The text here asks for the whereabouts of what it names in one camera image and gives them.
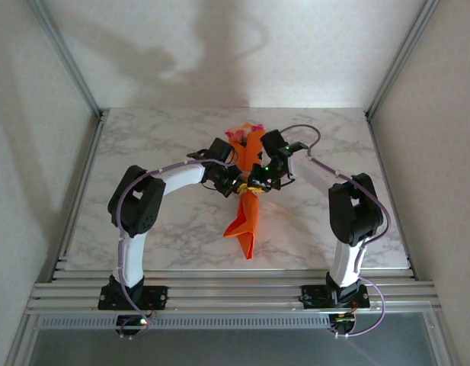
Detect orange wrapping paper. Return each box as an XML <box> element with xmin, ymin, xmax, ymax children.
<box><xmin>222</xmin><ymin>124</ymin><xmax>267</xmax><ymax>262</ymax></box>

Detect cream printed ribbon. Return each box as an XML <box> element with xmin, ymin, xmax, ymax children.
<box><xmin>236</xmin><ymin>185</ymin><xmax>302</xmax><ymax>228</ymax></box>

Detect black right control board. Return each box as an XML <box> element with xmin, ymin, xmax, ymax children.
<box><xmin>328</xmin><ymin>312</ymin><xmax>357</xmax><ymax>336</ymax></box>

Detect black control board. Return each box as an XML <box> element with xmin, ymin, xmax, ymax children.
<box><xmin>328</xmin><ymin>312</ymin><xmax>357</xmax><ymax>336</ymax></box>
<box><xmin>115</xmin><ymin>314</ymin><xmax>151</xmax><ymax>337</ymax></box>

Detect black left control board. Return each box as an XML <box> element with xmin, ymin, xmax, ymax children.
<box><xmin>115</xmin><ymin>314</ymin><xmax>151</xmax><ymax>337</ymax></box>

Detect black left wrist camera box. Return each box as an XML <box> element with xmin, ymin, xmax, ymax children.
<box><xmin>207</xmin><ymin>137</ymin><xmax>235</xmax><ymax>162</ymax></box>

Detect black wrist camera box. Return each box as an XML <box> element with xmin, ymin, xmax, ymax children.
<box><xmin>207</xmin><ymin>137</ymin><xmax>235</xmax><ymax>162</ymax></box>
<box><xmin>260</xmin><ymin>129</ymin><xmax>289</xmax><ymax>154</ymax></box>

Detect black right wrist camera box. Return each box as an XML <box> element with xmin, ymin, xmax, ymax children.
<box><xmin>260</xmin><ymin>129</ymin><xmax>289</xmax><ymax>154</ymax></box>

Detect aluminium base rail beams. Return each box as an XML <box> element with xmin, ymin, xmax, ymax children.
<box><xmin>24</xmin><ymin>268</ymin><xmax>442</xmax><ymax>316</ymax></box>

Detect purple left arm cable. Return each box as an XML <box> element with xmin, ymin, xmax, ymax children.
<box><xmin>117</xmin><ymin>158</ymin><xmax>239</xmax><ymax>340</ymax></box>

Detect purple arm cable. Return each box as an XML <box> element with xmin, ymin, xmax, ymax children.
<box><xmin>280</xmin><ymin>124</ymin><xmax>392</xmax><ymax>339</ymax></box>
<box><xmin>117</xmin><ymin>158</ymin><xmax>239</xmax><ymax>340</ymax></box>

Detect aluminium right side rail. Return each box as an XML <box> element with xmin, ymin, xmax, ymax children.
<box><xmin>366</xmin><ymin>112</ymin><xmax>417</xmax><ymax>279</ymax></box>

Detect aluminium rail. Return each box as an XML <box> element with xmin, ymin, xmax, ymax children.
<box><xmin>47</xmin><ymin>110</ymin><xmax>108</xmax><ymax>283</ymax></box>
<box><xmin>366</xmin><ymin>112</ymin><xmax>417</xmax><ymax>279</ymax></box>

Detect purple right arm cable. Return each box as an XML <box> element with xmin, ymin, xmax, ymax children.
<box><xmin>280</xmin><ymin>124</ymin><xmax>392</xmax><ymax>339</ymax></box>

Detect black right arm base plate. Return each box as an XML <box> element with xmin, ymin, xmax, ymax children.
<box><xmin>301</xmin><ymin>284</ymin><xmax>372</xmax><ymax>310</ymax></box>

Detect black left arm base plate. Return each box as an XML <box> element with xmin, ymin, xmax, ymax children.
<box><xmin>98</xmin><ymin>284</ymin><xmax>169</xmax><ymax>310</ymax></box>

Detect grey slotted cable duct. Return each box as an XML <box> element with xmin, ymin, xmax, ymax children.
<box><xmin>40</xmin><ymin>314</ymin><xmax>331</xmax><ymax>331</ymax></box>

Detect aluminium left side rail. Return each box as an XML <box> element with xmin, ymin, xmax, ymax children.
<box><xmin>47</xmin><ymin>110</ymin><xmax>108</xmax><ymax>283</ymax></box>

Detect aluminium right frame post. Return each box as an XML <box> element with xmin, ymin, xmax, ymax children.
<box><xmin>365</xmin><ymin>0</ymin><xmax>442</xmax><ymax>120</ymax></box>

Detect aluminium frame post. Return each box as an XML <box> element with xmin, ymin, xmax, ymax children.
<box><xmin>365</xmin><ymin>0</ymin><xmax>442</xmax><ymax>120</ymax></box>
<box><xmin>27</xmin><ymin>0</ymin><xmax>103</xmax><ymax>117</ymax></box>

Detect aluminium left frame post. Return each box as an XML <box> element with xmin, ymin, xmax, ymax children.
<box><xmin>27</xmin><ymin>0</ymin><xmax>103</xmax><ymax>117</ymax></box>

